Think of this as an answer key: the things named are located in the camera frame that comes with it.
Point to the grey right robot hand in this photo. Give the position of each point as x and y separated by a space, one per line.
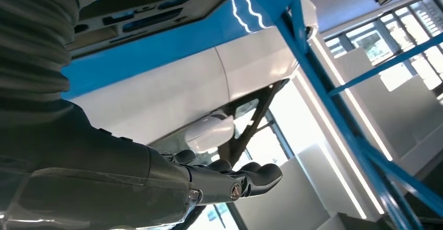
86 159

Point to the blue metal shelf rack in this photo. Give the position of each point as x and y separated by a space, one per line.
138 55

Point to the white car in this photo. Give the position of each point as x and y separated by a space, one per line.
155 97

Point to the window with dark frame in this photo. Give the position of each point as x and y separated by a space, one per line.
398 38

